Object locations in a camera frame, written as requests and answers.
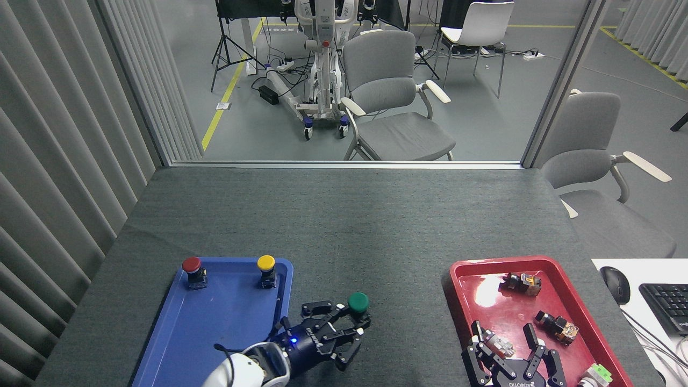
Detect grey desk cable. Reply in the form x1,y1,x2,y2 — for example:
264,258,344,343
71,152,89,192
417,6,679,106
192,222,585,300
621,309,688,371

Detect blue plastic tray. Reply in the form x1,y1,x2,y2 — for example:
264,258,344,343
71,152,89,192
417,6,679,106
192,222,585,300
132,257,294,387

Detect grey pleated curtain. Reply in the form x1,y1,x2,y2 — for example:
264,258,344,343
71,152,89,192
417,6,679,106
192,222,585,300
613,0,688,81

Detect silver metal switch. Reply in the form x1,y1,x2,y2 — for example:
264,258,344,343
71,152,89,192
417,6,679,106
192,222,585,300
480,329,515,360

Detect silver frame rail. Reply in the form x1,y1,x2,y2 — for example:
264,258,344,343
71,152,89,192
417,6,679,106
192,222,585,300
171,160,523,170

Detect red plastic tray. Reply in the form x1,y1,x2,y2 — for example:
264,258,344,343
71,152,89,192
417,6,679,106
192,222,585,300
449,256,635,387

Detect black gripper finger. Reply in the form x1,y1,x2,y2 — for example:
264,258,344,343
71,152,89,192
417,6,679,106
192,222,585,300
523,322,567,387
462,320,510,387
322,329,365,372
300,300,372,333

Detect green and white switch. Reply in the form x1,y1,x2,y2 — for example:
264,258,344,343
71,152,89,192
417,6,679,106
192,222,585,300
578,363,613,387

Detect black keyboard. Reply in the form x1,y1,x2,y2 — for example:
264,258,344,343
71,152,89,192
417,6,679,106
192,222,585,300
639,283,688,337

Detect black computer mouse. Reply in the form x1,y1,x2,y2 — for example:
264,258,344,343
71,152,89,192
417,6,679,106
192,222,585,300
600,266,631,305

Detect white wheeled stand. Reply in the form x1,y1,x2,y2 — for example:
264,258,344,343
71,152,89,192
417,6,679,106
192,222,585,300
266,0,360,141

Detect green push button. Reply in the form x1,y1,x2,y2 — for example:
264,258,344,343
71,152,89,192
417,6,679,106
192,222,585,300
347,291,371,329

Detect black and orange switch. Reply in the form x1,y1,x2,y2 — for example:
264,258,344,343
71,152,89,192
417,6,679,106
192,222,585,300
534,310,579,345

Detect black switch with amber window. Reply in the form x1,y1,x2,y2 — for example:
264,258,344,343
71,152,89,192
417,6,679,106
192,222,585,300
503,272,542,297

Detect yellow push button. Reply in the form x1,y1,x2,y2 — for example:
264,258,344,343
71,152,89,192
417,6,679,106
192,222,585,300
256,255,278,289

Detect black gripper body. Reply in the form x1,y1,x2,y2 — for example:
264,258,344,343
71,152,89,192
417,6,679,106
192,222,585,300
271,318,338,372
496,359,551,387

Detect white plastic chair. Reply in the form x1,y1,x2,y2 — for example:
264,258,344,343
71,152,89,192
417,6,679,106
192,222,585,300
433,2,515,99

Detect red push button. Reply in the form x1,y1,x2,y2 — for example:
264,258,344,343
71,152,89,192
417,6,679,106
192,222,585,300
182,256,209,290

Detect black tripod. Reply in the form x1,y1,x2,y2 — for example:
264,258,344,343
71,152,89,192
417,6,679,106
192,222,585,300
211,0,267,93
406,0,440,80

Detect grey office chair white armrests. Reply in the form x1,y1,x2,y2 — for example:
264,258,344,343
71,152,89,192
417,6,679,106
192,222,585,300
540,89,678,260
340,30,456,161

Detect silver frame post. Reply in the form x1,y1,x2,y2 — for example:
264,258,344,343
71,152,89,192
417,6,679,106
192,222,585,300
520,0,611,169

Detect grey vertical blinds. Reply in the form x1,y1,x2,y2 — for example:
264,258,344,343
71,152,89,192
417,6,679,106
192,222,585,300
0,0,202,387

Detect white desk leg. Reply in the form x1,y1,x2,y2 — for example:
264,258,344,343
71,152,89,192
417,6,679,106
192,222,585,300
240,16,259,76

